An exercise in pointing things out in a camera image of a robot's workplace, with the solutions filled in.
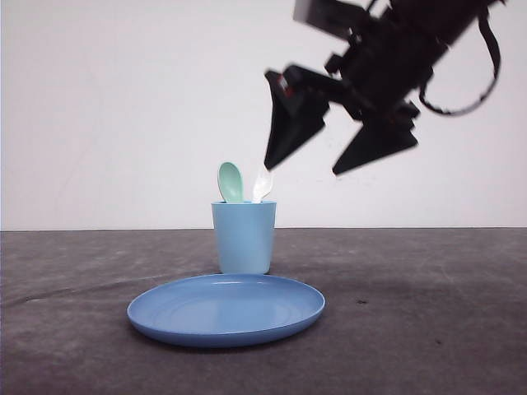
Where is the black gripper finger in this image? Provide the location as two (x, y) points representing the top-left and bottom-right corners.
(264, 70), (329, 170)
(332, 118), (417, 175)

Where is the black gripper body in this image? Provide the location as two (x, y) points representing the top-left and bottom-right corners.
(283, 1), (492, 123)

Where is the white plastic fork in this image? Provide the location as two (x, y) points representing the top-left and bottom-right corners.
(251, 166), (273, 203)

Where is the mint green plastic spoon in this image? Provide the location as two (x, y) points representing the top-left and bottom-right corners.
(217, 162), (244, 203)

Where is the light blue plastic cup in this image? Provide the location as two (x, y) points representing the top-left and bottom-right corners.
(212, 201), (277, 274)

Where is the blue plastic plate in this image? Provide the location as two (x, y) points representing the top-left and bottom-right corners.
(127, 274), (325, 348)

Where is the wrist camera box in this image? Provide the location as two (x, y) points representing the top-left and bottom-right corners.
(293, 0), (371, 40)

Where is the black cable loop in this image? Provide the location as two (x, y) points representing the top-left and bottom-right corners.
(417, 12), (503, 116)

